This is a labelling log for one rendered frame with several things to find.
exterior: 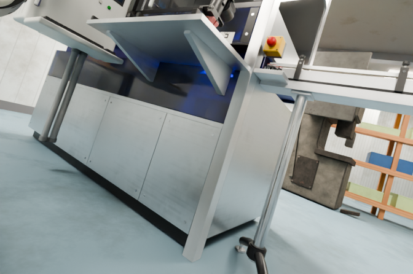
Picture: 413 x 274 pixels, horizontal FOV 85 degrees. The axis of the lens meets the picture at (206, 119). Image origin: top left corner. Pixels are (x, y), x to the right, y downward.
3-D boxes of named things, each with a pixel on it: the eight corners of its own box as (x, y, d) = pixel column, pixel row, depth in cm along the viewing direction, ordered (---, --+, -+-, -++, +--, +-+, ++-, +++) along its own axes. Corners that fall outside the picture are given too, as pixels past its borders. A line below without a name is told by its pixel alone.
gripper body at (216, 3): (222, 27, 91) (229, 13, 92) (211, 8, 83) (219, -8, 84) (209, 27, 94) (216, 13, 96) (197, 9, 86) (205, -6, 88)
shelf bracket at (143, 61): (149, 81, 135) (157, 61, 136) (153, 82, 133) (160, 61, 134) (97, 55, 107) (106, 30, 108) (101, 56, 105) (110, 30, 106)
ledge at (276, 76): (263, 83, 112) (264, 79, 112) (289, 86, 104) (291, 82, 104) (253, 72, 100) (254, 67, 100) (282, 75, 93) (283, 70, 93)
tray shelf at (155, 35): (156, 65, 147) (157, 62, 147) (255, 78, 108) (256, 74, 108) (85, 23, 107) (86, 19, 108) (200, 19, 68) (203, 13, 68)
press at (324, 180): (352, 211, 417) (389, 75, 433) (364, 225, 309) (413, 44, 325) (276, 182, 483) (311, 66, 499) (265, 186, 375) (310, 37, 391)
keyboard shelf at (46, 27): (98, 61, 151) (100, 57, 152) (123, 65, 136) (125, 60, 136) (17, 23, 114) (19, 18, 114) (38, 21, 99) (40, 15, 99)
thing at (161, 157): (115, 147, 294) (137, 83, 299) (265, 223, 178) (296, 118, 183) (24, 135, 211) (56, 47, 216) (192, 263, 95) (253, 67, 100)
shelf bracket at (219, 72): (219, 94, 107) (227, 69, 108) (224, 95, 105) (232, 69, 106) (173, 64, 79) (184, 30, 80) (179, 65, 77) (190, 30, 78)
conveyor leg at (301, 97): (248, 251, 105) (294, 96, 109) (266, 262, 100) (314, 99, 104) (240, 257, 97) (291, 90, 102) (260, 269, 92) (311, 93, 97)
